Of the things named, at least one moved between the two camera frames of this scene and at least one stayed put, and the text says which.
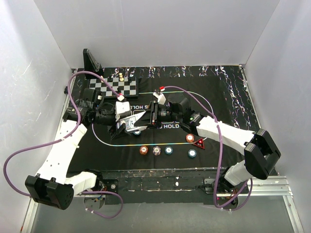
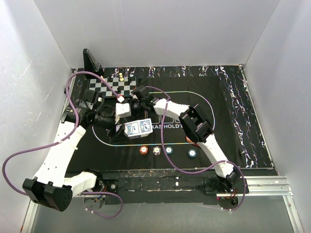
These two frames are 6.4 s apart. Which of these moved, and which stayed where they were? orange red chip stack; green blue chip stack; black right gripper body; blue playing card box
Moved: blue playing card box; black right gripper body
Stayed: orange red chip stack; green blue chip stack
